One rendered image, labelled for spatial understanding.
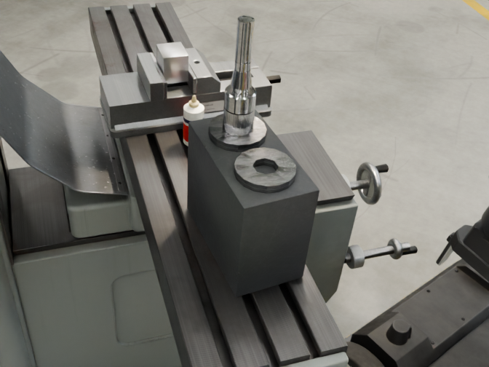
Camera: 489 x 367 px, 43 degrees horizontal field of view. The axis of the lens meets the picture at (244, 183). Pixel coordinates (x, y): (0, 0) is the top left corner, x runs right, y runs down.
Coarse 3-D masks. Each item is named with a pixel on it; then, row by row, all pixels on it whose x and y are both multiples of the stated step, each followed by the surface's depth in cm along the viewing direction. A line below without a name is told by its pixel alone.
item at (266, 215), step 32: (192, 128) 98; (256, 128) 97; (192, 160) 102; (224, 160) 92; (256, 160) 91; (288, 160) 91; (192, 192) 106; (224, 192) 90; (256, 192) 87; (288, 192) 88; (224, 224) 93; (256, 224) 87; (288, 224) 90; (224, 256) 97; (256, 256) 92; (288, 256) 95; (256, 288) 97
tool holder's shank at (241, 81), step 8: (240, 16) 86; (248, 16) 86; (240, 24) 84; (248, 24) 85; (240, 32) 85; (248, 32) 85; (240, 40) 86; (248, 40) 86; (240, 48) 87; (248, 48) 87; (240, 56) 87; (248, 56) 88; (240, 64) 88; (248, 64) 88; (240, 72) 89; (248, 72) 89; (232, 80) 90; (240, 80) 90; (248, 80) 90; (240, 88) 90; (248, 88) 91
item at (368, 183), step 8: (360, 168) 169; (368, 168) 165; (376, 168) 165; (384, 168) 165; (344, 176) 164; (360, 176) 171; (368, 176) 167; (376, 176) 163; (352, 184) 166; (360, 184) 166; (368, 184) 167; (376, 184) 163; (360, 192) 172; (368, 192) 168; (376, 192) 163; (368, 200) 168; (376, 200) 165
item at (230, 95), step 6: (228, 90) 92; (252, 90) 92; (228, 96) 91; (234, 96) 91; (240, 96) 91; (246, 96) 91; (252, 96) 91; (234, 102) 91; (240, 102) 91; (246, 102) 91
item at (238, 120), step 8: (224, 96) 93; (224, 104) 93; (232, 104) 91; (240, 104) 91; (248, 104) 91; (224, 112) 94; (232, 112) 92; (240, 112) 92; (248, 112) 92; (224, 120) 94; (232, 120) 93; (240, 120) 93; (248, 120) 93; (224, 128) 95; (232, 128) 94; (240, 128) 94; (248, 128) 94; (240, 136) 95
